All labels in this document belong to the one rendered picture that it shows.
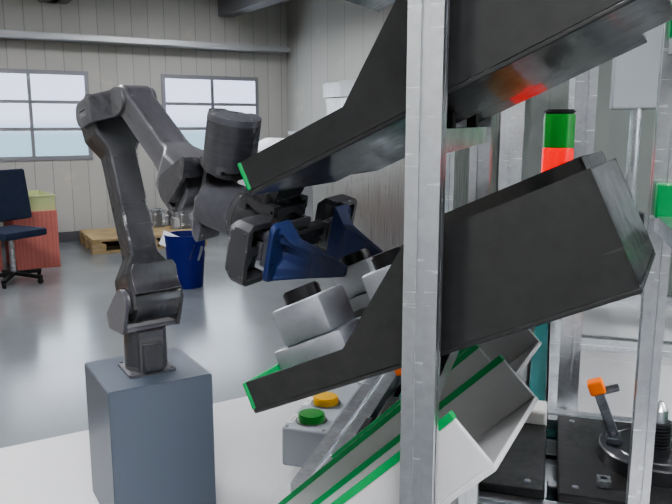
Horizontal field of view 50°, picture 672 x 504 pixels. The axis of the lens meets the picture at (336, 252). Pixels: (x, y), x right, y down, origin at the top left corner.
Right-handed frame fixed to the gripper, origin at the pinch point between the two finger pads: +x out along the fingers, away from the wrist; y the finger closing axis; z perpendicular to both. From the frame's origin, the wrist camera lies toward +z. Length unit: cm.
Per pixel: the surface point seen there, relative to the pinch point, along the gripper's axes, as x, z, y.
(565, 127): 6.0, 11.3, 47.8
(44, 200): -541, -222, 358
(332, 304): 9.1, 2.2, -14.6
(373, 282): 12.6, 5.6, -15.5
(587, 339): 9, -43, 110
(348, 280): 3.1, -1.4, -2.0
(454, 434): 22.4, 0.0, -19.7
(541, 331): 2, -38, 90
